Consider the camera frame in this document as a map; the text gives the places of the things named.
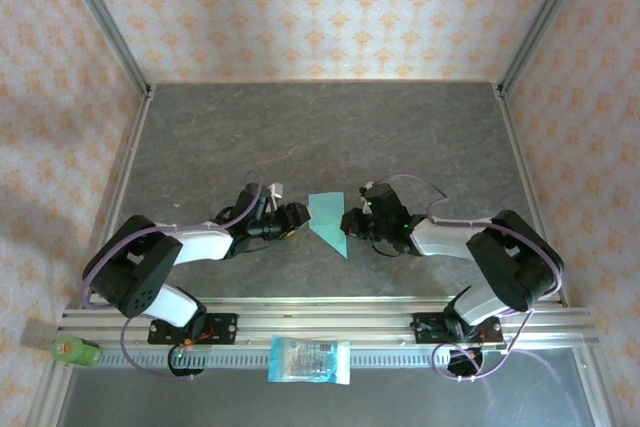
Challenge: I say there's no light blue paper sheet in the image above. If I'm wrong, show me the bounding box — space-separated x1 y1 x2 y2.
307 190 350 260

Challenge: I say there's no grey metal sheet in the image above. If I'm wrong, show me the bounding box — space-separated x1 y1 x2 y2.
54 346 609 427

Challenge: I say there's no blue plastic wipes packet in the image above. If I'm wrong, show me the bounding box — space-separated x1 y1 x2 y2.
267 335 352 387

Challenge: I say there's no green bottle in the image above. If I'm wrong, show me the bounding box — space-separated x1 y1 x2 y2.
52 335 104 367

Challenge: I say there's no wide aluminium mounting rail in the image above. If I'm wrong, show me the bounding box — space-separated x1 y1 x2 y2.
58 296 599 348

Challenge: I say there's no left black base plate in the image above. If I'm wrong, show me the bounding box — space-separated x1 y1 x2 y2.
148 313 239 347

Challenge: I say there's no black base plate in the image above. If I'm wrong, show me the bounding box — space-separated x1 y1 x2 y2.
412 313 506 349
148 313 239 347

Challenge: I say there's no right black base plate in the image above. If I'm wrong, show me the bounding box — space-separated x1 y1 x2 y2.
412 313 506 349

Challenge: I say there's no slotted grey cable duct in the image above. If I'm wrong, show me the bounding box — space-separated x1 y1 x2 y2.
97 349 454 369

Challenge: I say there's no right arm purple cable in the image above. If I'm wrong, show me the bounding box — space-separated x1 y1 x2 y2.
367 174 566 383

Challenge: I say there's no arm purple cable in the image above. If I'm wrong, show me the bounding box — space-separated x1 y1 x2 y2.
367 174 566 383
82 169 266 381

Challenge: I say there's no aluminium table side rail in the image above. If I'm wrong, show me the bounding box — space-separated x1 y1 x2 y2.
494 84 571 308
79 84 157 308

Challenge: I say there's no black round cable port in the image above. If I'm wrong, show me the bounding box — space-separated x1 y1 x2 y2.
446 344 485 379
167 344 207 379

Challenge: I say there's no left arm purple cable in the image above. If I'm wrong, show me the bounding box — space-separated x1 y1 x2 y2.
82 169 266 381

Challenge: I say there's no aluminium frame post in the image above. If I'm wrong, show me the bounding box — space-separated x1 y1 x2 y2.
53 0 154 98
494 0 596 98

